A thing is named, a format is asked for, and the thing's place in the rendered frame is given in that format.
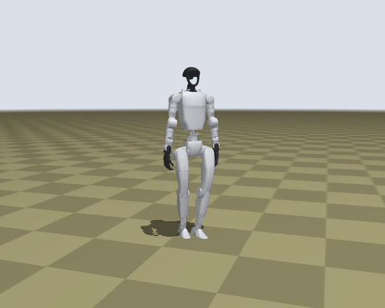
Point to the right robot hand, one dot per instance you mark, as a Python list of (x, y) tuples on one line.
[(167, 158)]

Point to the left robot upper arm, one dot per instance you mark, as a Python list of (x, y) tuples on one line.
[(212, 121)]

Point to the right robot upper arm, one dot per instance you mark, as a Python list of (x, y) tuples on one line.
[(174, 99)]

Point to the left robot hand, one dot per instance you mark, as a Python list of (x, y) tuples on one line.
[(216, 153)]

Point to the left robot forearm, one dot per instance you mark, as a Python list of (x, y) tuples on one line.
[(214, 135)]

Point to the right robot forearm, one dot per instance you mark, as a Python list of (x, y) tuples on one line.
[(169, 136)]

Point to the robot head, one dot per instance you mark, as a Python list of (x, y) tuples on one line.
[(189, 73)]

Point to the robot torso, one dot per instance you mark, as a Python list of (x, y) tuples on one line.
[(191, 115)]

